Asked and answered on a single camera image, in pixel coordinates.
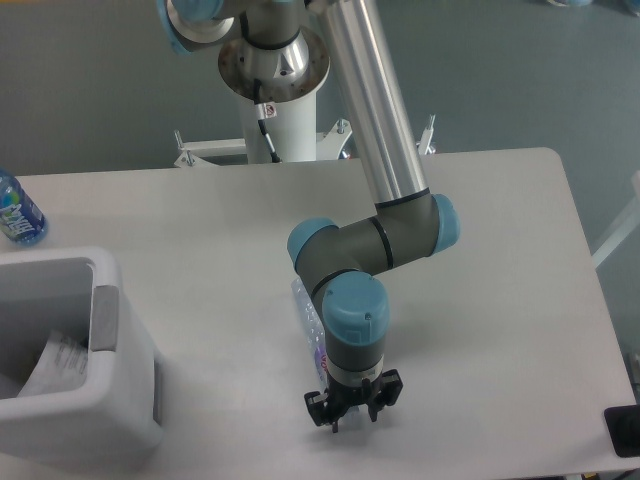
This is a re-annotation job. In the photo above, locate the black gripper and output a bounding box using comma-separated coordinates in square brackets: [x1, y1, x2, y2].
[304, 369, 403, 433]

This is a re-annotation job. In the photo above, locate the clear crushed plastic bottle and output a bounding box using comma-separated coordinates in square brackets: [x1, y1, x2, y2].
[291, 277, 328, 395]

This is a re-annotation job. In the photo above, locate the white paper carton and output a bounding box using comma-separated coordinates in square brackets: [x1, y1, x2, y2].
[17, 330, 88, 398]

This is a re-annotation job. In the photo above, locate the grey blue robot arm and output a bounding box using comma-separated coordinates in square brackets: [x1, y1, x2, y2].
[156, 1, 460, 428]

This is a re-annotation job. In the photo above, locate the white trash can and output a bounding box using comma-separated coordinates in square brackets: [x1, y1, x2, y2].
[1, 247, 163, 463]

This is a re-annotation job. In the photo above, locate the black device at table edge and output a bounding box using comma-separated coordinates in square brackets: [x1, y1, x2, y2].
[604, 405, 639, 458]

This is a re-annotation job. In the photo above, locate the blue labelled drink bottle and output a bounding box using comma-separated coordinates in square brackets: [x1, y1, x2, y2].
[1, 169, 48, 246]

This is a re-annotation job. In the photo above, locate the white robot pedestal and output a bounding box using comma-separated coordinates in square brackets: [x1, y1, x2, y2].
[172, 29, 439, 169]

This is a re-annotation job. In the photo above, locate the black cable on pedestal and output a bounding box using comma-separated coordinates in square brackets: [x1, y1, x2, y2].
[252, 78, 284, 164]

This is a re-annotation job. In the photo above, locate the white frame at right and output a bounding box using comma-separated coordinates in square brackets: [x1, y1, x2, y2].
[592, 171, 639, 269]

